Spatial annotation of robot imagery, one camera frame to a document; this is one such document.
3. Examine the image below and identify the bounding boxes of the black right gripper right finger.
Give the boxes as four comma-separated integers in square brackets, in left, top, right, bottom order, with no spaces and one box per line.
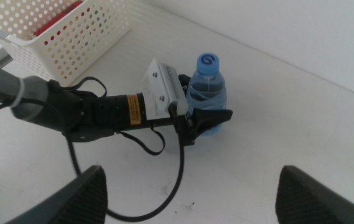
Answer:
[274,165,354,224]

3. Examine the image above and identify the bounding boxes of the clear water bottle blue cap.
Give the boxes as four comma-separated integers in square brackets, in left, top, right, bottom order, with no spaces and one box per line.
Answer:
[185,52,228,137]

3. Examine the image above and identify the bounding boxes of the white perforated plastic basket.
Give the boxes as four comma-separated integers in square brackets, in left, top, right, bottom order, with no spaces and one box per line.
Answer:
[0,0,131,87]

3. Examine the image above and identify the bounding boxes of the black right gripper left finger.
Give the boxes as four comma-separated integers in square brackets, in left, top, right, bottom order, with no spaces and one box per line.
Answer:
[4,165,108,224]

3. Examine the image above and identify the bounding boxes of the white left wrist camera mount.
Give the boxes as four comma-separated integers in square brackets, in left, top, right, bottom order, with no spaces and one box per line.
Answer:
[141,58,189,121]

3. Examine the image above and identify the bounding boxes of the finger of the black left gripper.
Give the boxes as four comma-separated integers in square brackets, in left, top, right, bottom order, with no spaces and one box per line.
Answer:
[178,73,192,94]
[191,108,233,139]

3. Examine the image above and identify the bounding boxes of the thin black left arm wire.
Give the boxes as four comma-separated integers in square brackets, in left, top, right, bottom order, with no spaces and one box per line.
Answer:
[69,76,166,156]

